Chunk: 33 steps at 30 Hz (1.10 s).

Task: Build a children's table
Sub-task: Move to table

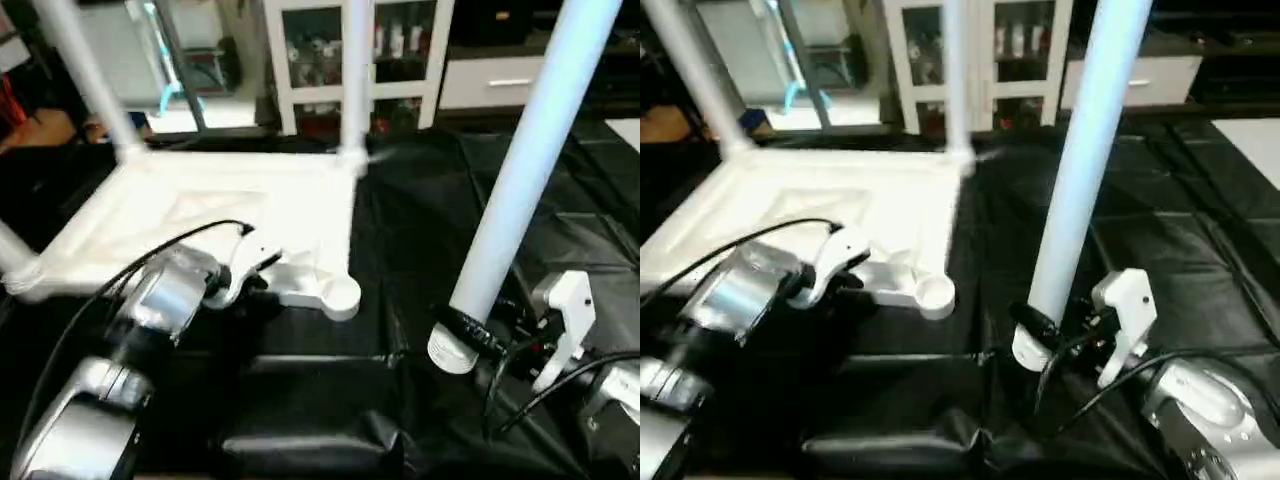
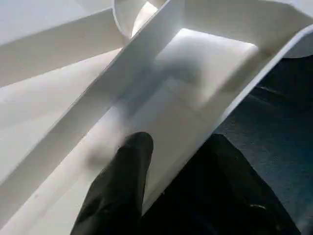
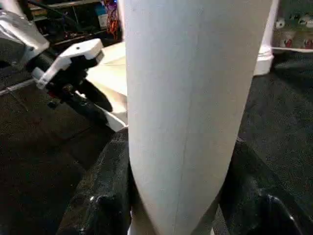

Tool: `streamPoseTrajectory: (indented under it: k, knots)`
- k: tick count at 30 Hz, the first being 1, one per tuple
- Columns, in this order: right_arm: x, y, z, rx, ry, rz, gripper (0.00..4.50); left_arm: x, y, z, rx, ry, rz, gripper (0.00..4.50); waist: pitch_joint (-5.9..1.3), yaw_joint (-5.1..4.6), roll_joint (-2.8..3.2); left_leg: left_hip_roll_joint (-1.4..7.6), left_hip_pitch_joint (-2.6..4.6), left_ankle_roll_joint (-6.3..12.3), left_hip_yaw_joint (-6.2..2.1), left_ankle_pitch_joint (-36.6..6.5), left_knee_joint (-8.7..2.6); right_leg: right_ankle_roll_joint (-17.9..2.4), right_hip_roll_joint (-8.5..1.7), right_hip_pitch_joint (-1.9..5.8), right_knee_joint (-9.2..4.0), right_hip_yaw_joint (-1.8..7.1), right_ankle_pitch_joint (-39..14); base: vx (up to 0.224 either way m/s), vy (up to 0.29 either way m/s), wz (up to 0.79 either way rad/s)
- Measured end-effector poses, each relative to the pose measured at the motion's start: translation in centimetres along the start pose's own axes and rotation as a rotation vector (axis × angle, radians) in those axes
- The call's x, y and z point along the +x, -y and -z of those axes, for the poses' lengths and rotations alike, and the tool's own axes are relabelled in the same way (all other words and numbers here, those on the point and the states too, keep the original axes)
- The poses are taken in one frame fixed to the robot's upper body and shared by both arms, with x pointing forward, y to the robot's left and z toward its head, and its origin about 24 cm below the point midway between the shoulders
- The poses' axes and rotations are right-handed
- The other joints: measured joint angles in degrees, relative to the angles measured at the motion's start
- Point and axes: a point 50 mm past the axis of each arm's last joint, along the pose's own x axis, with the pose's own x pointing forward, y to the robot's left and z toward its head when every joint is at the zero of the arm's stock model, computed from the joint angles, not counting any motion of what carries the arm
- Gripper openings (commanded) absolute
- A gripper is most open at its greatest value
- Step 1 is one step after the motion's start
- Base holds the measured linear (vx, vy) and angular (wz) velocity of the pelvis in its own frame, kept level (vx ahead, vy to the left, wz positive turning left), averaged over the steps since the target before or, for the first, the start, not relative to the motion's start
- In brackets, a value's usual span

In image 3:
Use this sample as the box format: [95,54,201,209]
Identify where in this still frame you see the red wire bundle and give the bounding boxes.
[104,0,122,36]

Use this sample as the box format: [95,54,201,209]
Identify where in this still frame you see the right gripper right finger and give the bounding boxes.
[215,140,313,235]

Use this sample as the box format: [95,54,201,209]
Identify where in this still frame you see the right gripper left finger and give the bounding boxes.
[56,128,135,235]

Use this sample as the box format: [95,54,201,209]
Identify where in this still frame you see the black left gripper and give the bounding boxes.
[45,58,120,125]

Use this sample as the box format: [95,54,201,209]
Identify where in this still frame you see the white glass-door cabinet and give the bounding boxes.
[271,0,313,53]

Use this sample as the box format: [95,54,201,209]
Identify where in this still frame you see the black work mat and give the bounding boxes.
[0,49,313,235]

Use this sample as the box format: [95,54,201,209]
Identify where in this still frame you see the white plastic table leg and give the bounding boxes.
[117,0,273,235]
[253,0,280,64]

